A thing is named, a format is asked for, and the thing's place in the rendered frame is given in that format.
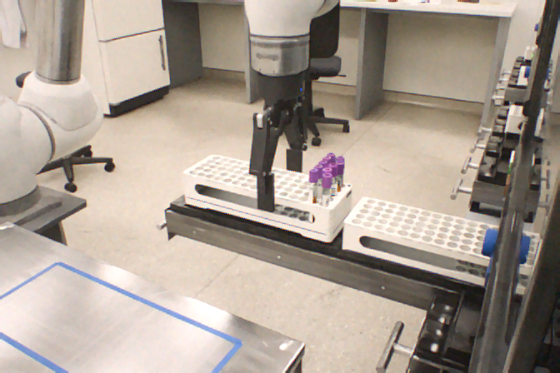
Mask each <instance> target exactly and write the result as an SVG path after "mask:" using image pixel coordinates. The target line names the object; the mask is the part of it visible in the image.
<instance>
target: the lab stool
mask: <svg viewBox="0 0 560 373"><path fill-rule="evenodd" d="M32 72H33V71H31V72H25V73H23V74H21V75H19V76H18V77H16V78H15V82H16V84H17V87H19V88H21V89H23V84H24V83H25V79H26V77H27V76H28V75H29V74H31V73H32ZM91 149H92V146H91V145H86V146H84V147H82V148H80V149H78V150H76V151H75V152H72V153H69V154H67V155H66V156H64V157H62V158H60V159H58V160H56V161H53V162H49V163H47V164H46V165H45V166H44V167H43V168H42V169H41V171H40V172H38V173H37V174H36V175H39V174H42V172H47V171H51V170H53V169H56V168H60V167H63V168H64V171H65V173H66V177H67V180H68V181H69V182H68V183H66V184H65V187H64V188H65V190H66V191H70V193H75V191H76V190H77V188H78V187H77V185H75V184H74V183H73V182H74V173H73V165H85V164H99V163H107V164H105V166H104V170H105V171H106V172H110V171H112V170H114V169H115V167H116V165H115V164H114V163H113V157H93V151H92V150H91ZM82 155H83V157H81V156H82Z"/></svg>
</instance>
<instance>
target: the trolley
mask: <svg viewBox="0 0 560 373"><path fill-rule="evenodd" d="M304 349H306V344H304V343H303V342H301V341H298V340H296V339H293V338H292V337H288V336H285V335H283V334H280V333H278V331H274V330H271V329H269V328H267V327H265V326H261V325H259V324H256V323H254V322H251V321H248V320H246V319H243V318H241V317H238V316H237V315H234V314H233V313H230V312H227V311H224V310H222V309H219V308H217V307H215V306H210V305H209V304H206V303H204V302H201V301H200V300H197V299H195V298H192V297H190V296H187V295H185V294H183V293H180V292H177V291H174V290H172V289H169V288H168V287H167V286H163V285H160V284H158V283H156V282H154V281H150V280H147V279H145V278H143V277H140V276H137V275H135V273H132V272H130V271H126V270H123V269H122V268H119V267H117V266H114V265H111V264H109V263H106V262H104V261H100V259H98V258H96V257H94V256H90V255H88V254H86V253H82V252H80V251H77V250H74V249H72V248H70V247H68V246H66V245H64V244H62V243H60V242H58V241H54V240H51V239H49V238H46V237H45V236H41V235H38V234H37V233H34V232H32V231H30V230H28V229H26V228H24V227H22V226H19V225H15V224H13V223H11V222H9V221H7V222H4V223H3V224H1V225H0V373H302V358H303V356H304Z"/></svg>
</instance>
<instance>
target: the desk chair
mask: <svg viewBox="0 0 560 373"><path fill-rule="evenodd" d="M339 10H341V9H340V0H339V1H338V3H337V4H336V6H335V7H334V8H333V9H332V10H331V11H329V12H327V13H325V14H324V15H322V16H319V17H315V18H314V19H312V20H311V23H310V29H309V36H310V40H309V60H308V67H307V69H305V70H303V81H305V92H303V95H305V106H304V107H305V115H306V123H307V127H308V129H309V130H310V131H311V132H312V134H313V135H314V136H315V137H314V138H313V139H312V145H314V146H315V145H316V146H320V145H321V142H322V140H321V138H318V137H320V131H319V130H318V129H317V127H316V125H315V124H314V123H317V124H338V125H343V127H342V131H343V132H345V131H347V132H350V125H349V121H347V119H342V118H336V117H325V114H324V109H323V108H319V109H317V110H315V111H313V92H312V80H318V79H320V77H346V75H338V74H339V73H340V72H341V63H342V59H341V58H340V57H336V56H334V54H335V53H336V52H338V46H339V28H340V17H339Z"/></svg>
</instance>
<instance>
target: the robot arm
mask: <svg viewBox="0 0 560 373"><path fill-rule="evenodd" d="M244 1H245V9H246V14H247V19H248V21H249V26H250V33H251V36H250V41H251V59H252V68H253V69H255V70H257V71H256V84H257V94H258V95H259V96H261V97H262V98H263V99H264V107H263V112H262V113H256V112H254V113H253V116H252V121H253V133H252V148H251V156H250V166H249V174H250V175H254V176H257V209H258V210H262V211H268V212H271V213H273V212H274V173H271V170H272V167H273V159H274V156H276V151H277V147H278V140H279V137H280V136H281V135H282V134H283V132H284V134H285V136H286V139H287V144H288V146H289V147H290V148H287V149H286V171H291V172H298V173H302V168H303V152H306V151H307V149H308V146H307V145H304V143H306V144H307V143H308V130H307V123H306V115H305V107H304V106H305V95H303V70H305V69H307V68H308V60H309V40H310V36H309V29H310V23H311V20H312V19H314V18H315V17H319V16H322V15H324V14H325V13H327V12H329V11H331V10H332V9H333V8H334V7H335V6H336V4H337V3H338V1H339V0H244ZM84 5H85V0H36V37H35V54H36V70H34V71H33V72H32V73H31V74H29V75H28V76H27V77H26V79H25V83H24V84H23V86H22V91H21V93H20V96H19V98H18V100H17V103H15V102H14V101H13V100H11V99H10V98H8V97H5V96H3V95H0V225H1V224H3V223H4V222H7V221H9V222H11V223H13V224H15V225H19V226H21V225H22V224H24V223H26V222H28V221H31V220H32V219H34V218H36V217H38V216H40V215H42V214H43V213H45V212H47V211H48V210H50V209H53V208H55V207H58V206H61V205H62V204H63V199H62V198H61V197H57V196H48V195H45V194H43V193H42V192H41V191H40V189H39V186H38V182H37V178H36V174H38V172H40V171H41V169H42V168H43V167H44V166H45V165H46V164H47V163H49V162H53V161H56V160H58V159H60V158H62V157H64V156H66V155H67V154H69V153H71V152H74V151H76V150H77V149H78V148H80V147H82V146H85V145H86V144H88V143H89V141H90V140H92V139H93V138H94V137H95V135H96V134H97V133H98V131H99V129H100V127H101V125H102V122H103V107H102V105H101V103H100V101H99V100H98V98H97V96H96V95H95V94H94V93H93V92H92V90H91V86H90V83H89V81H88V80H87V79H86V78H85V76H83V75H82V74H81V59H82V47H83V24H84ZM270 127H271V128H277V130H275V129H270ZM300 134H301V135H302V136H301V135H300ZM301 150H302V152H301Z"/></svg>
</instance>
